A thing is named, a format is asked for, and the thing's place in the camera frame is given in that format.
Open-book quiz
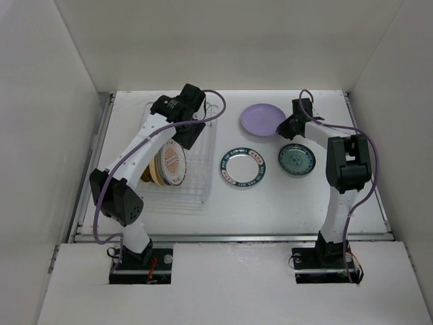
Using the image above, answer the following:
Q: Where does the lavender purple plate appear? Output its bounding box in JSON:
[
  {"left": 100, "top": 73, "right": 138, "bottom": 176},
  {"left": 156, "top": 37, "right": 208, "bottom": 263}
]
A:
[{"left": 240, "top": 103, "right": 286, "bottom": 137}]

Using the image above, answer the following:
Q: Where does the teal patterned small plate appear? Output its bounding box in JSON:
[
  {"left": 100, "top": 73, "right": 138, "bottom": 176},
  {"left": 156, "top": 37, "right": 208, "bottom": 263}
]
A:
[{"left": 278, "top": 144, "right": 316, "bottom": 176}]

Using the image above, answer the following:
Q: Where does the orange sunburst plate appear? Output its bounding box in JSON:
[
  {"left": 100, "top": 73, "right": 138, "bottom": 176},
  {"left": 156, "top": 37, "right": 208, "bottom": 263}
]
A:
[{"left": 157, "top": 139, "right": 187, "bottom": 186}]

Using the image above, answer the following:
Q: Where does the white plate green lettered rim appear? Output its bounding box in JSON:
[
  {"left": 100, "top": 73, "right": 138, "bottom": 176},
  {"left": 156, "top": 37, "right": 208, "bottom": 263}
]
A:
[{"left": 219, "top": 147, "right": 267, "bottom": 188}]

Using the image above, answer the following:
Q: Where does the yellow brown patterned plate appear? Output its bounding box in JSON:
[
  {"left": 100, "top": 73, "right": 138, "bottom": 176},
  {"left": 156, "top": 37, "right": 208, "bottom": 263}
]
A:
[{"left": 141, "top": 167, "right": 153, "bottom": 182}]

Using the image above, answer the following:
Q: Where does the beige tan plate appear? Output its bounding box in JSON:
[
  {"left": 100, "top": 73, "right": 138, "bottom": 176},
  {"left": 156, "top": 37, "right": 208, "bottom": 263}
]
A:
[{"left": 149, "top": 158, "right": 164, "bottom": 186}]

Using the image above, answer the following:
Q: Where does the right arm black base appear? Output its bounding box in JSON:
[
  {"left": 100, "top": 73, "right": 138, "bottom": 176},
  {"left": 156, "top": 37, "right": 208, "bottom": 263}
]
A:
[{"left": 289, "top": 246, "right": 364, "bottom": 284}]

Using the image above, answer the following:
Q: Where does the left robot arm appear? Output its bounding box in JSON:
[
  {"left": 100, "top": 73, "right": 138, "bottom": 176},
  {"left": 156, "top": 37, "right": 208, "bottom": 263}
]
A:
[{"left": 89, "top": 83, "right": 210, "bottom": 269}]

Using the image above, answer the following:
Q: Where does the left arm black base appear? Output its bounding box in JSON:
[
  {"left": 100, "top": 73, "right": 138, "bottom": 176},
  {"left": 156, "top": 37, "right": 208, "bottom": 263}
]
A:
[{"left": 107, "top": 247, "right": 174, "bottom": 284}]

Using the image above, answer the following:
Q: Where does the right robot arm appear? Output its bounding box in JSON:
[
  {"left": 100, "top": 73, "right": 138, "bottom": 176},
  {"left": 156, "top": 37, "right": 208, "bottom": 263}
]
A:
[{"left": 277, "top": 98, "right": 372, "bottom": 269}]

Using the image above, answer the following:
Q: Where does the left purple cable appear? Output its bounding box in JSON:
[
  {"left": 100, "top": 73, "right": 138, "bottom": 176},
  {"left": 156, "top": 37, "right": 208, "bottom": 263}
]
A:
[{"left": 92, "top": 89, "right": 227, "bottom": 272}]

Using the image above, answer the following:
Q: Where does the purple cable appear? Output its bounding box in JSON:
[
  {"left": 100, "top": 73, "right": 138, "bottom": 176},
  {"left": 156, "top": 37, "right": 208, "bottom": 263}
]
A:
[
  {"left": 92, "top": 89, "right": 227, "bottom": 272},
  {"left": 298, "top": 89, "right": 379, "bottom": 284}
]

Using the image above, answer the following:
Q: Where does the white wire dish rack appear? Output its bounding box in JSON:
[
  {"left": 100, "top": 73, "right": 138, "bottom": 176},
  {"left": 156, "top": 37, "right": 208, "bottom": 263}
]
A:
[{"left": 137, "top": 120, "right": 217, "bottom": 204}]

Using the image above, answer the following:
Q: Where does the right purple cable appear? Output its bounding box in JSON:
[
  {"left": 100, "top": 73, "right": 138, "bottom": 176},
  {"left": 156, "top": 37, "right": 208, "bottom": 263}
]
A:
[{"left": 298, "top": 89, "right": 379, "bottom": 284}]

